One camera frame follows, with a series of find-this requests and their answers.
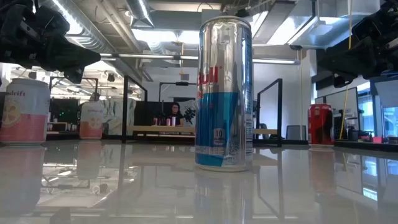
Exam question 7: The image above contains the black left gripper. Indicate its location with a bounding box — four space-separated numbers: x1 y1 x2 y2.
21 6 102 84

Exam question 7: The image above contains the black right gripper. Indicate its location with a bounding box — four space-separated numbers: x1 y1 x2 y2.
317 1 398 88

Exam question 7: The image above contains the pink white sparkling water can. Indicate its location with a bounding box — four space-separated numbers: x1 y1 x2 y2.
79 101 105 140
0 77 52 146

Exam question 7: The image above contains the red cola can black lettering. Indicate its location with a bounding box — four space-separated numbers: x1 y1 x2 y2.
307 103 335 147

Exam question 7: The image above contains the silver blue energy drink can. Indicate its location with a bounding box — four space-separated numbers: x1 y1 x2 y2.
195 15 254 172

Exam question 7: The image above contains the black pegboard rack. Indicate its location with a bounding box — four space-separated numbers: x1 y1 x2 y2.
333 108 360 141

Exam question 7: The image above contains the long white ceiling light bar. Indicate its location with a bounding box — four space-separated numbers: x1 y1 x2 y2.
99 52 302 66

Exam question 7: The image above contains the grey waste bin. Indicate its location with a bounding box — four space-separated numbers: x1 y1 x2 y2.
285 124 307 141

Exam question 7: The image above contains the round silver ventilation duct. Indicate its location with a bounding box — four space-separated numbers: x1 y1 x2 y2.
40 0 147 83

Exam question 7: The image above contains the yellow hanging cable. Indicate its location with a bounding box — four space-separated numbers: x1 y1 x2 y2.
338 0 354 141

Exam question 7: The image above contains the grey board with black frame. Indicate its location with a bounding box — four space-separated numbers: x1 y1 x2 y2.
314 86 359 138

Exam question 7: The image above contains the wooden shelf with black frame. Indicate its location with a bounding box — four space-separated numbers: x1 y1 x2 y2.
122 74 284 148

